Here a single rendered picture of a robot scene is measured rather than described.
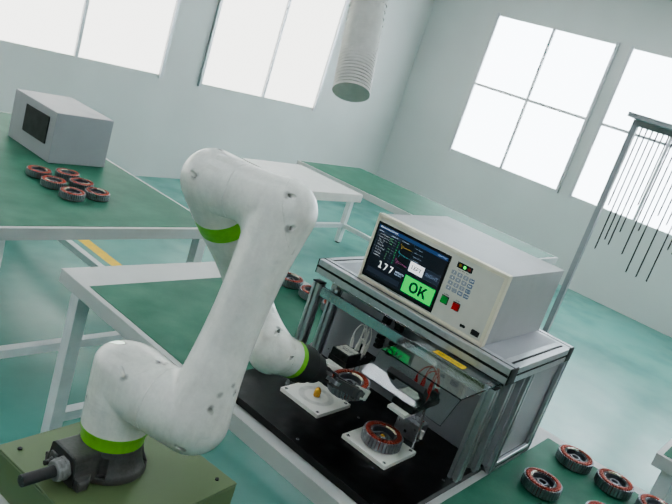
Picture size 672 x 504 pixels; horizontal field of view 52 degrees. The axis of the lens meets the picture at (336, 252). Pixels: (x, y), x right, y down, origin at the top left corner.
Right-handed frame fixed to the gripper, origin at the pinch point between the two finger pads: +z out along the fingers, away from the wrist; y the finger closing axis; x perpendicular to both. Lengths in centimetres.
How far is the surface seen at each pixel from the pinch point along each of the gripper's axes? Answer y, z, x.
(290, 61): -492, 327, 202
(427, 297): 2.3, 7.7, 30.7
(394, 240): -13.5, 2.5, 39.9
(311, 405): -9.1, 4.3, -11.8
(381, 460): 17.1, 5.9, -11.6
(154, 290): -89, 1, -15
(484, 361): 25.4, 9.6, 23.9
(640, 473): 16, 291, 21
